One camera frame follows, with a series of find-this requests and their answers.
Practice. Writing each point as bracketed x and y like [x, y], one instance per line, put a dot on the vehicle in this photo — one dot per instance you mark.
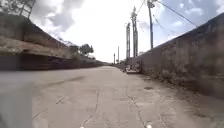
[132, 68]

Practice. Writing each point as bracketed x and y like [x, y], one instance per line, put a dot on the grey cracked concrete road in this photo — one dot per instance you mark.
[106, 90]

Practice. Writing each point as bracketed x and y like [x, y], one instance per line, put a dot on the trees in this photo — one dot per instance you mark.
[85, 49]

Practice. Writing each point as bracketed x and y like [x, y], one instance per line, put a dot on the row of utility poles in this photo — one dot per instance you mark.
[134, 33]

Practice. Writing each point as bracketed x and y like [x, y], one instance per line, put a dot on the grey concrete wall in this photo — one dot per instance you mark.
[186, 56]

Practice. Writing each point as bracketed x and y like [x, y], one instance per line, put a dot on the brown stone embankment wall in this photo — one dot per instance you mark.
[36, 50]

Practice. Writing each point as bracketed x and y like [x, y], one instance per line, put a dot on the metal frame structure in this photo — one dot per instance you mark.
[25, 7]

